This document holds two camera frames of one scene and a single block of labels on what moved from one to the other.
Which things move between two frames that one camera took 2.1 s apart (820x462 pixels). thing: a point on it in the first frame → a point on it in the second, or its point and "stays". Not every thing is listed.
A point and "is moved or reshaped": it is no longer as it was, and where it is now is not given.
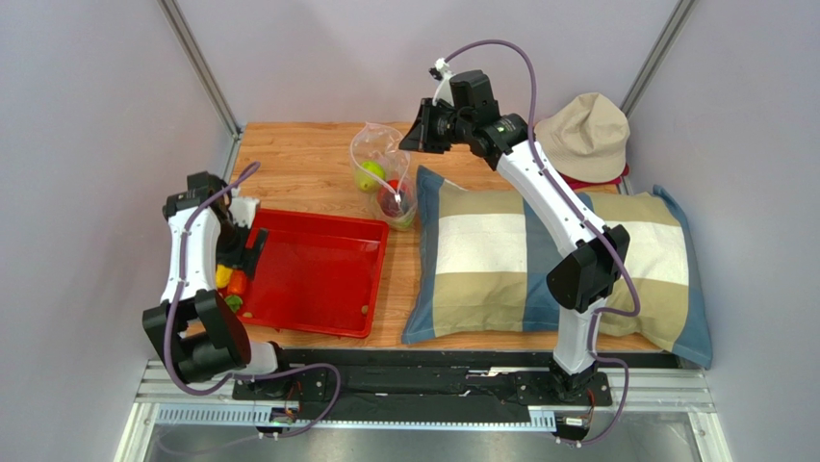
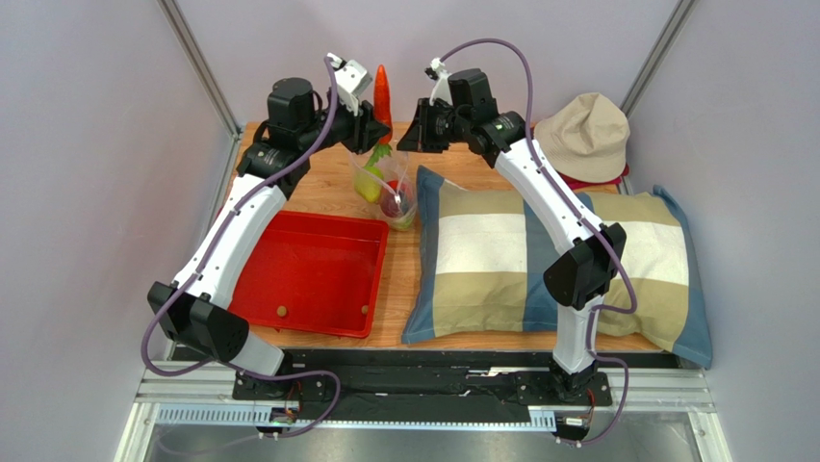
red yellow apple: x=395 y=184 stays
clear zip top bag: x=381 y=172 stays
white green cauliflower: x=403 y=222 stays
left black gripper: x=243 y=257 → x=364 y=131
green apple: x=371 y=176 is moved or reshaped
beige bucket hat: x=586 y=139 stays
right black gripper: x=422 y=128 stays
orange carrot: x=237 y=282 is moved or reshaped
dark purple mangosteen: x=391 y=202 stays
